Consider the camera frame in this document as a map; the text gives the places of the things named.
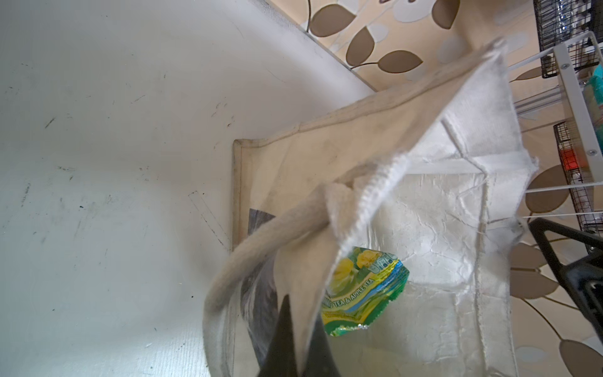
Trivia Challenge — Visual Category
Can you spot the white canvas grocery bag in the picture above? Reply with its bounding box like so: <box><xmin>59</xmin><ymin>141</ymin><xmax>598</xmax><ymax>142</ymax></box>
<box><xmin>204</xmin><ymin>39</ymin><xmax>537</xmax><ymax>376</ymax></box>

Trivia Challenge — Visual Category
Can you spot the green yellow tea packet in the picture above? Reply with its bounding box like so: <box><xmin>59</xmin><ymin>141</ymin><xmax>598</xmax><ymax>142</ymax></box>
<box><xmin>321</xmin><ymin>248</ymin><xmax>410</xmax><ymax>337</ymax></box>

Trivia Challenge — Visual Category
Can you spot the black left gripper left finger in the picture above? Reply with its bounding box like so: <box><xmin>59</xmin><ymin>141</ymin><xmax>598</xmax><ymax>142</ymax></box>
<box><xmin>258</xmin><ymin>295</ymin><xmax>298</xmax><ymax>377</ymax></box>

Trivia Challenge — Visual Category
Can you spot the white wooden two-tier shelf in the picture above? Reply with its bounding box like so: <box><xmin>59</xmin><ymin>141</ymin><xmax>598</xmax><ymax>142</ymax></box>
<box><xmin>509</xmin><ymin>31</ymin><xmax>602</xmax><ymax>228</ymax></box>

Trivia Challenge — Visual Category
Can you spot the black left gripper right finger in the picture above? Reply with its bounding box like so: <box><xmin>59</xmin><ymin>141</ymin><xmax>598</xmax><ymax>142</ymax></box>
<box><xmin>303</xmin><ymin>314</ymin><xmax>341</xmax><ymax>377</ymax></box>

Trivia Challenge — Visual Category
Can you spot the teal candy packet top shelf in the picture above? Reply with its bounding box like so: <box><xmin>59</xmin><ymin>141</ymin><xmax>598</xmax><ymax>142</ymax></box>
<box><xmin>583</xmin><ymin>65</ymin><xmax>603</xmax><ymax>149</ymax></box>

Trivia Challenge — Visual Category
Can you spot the black wire basket wall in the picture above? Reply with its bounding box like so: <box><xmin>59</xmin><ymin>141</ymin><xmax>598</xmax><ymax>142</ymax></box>
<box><xmin>553</xmin><ymin>122</ymin><xmax>602</xmax><ymax>237</ymax></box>
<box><xmin>533</xmin><ymin>0</ymin><xmax>602</xmax><ymax>79</ymax></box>

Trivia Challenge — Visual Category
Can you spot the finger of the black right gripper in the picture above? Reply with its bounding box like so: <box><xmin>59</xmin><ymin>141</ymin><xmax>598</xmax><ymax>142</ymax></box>
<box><xmin>529</xmin><ymin>218</ymin><xmax>602</xmax><ymax>339</ymax></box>

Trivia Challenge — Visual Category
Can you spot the black wire basket right wall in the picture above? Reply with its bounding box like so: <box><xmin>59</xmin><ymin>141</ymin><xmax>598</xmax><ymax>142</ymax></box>
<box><xmin>553</xmin><ymin>122</ymin><xmax>602</xmax><ymax>237</ymax></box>

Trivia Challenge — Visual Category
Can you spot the black wire basket back wall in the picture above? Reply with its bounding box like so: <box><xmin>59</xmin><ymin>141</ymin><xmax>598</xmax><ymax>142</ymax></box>
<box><xmin>533</xmin><ymin>0</ymin><xmax>602</xmax><ymax>79</ymax></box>

